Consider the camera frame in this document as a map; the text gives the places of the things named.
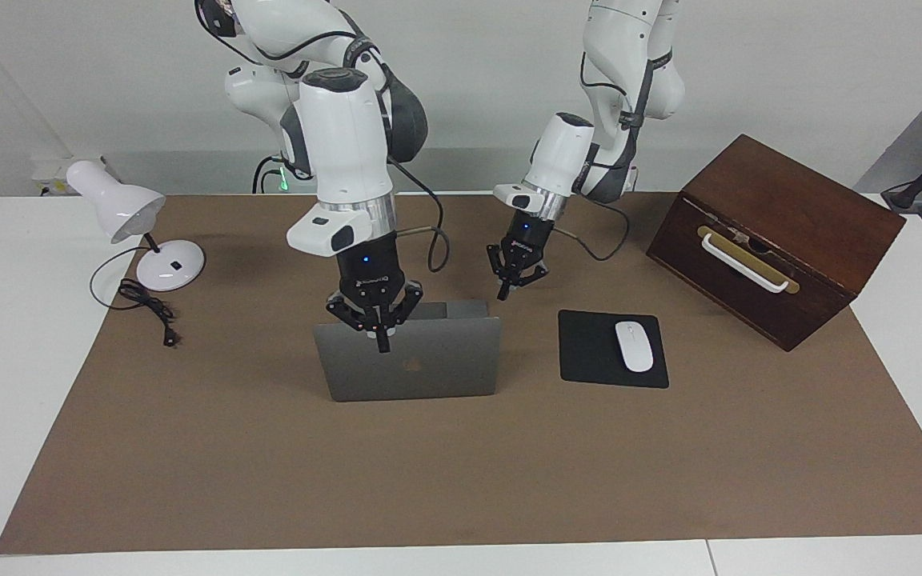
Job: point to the brown paper table mat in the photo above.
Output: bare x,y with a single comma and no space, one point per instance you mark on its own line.
461,480

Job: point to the white computer mouse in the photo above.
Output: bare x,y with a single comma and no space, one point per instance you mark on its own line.
635,348

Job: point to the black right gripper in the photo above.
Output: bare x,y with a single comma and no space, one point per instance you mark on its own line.
369,272

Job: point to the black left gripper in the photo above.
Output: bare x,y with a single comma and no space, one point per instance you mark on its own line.
527,238

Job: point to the black mouse pad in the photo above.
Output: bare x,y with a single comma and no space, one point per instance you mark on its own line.
589,352

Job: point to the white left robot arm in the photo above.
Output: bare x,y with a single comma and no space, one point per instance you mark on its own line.
561,152

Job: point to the silver grey laptop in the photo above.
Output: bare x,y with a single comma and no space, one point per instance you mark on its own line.
429,376

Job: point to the white desk lamp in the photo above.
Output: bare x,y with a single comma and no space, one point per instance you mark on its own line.
121,204

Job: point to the dark brown wooden box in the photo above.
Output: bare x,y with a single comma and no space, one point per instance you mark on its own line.
789,200

